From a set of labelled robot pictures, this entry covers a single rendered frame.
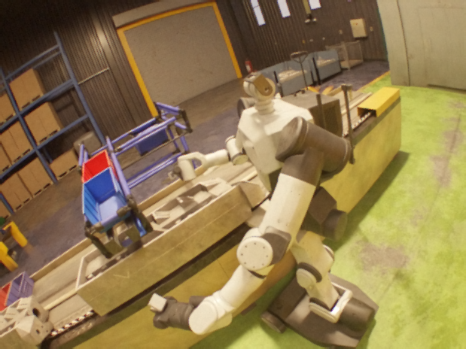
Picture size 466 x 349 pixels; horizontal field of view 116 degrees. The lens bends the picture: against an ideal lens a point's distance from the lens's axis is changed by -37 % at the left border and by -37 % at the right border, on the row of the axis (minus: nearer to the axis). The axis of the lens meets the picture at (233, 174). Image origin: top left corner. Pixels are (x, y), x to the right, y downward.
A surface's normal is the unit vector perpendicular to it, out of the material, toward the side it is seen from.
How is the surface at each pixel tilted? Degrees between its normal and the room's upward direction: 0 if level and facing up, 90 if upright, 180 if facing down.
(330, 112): 90
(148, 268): 80
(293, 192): 56
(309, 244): 70
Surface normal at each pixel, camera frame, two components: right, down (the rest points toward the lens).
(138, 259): 0.47, 0.13
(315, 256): 0.50, -0.11
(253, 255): -0.18, -0.03
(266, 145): -0.53, 0.51
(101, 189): 0.55, 0.32
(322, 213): 0.24, -0.44
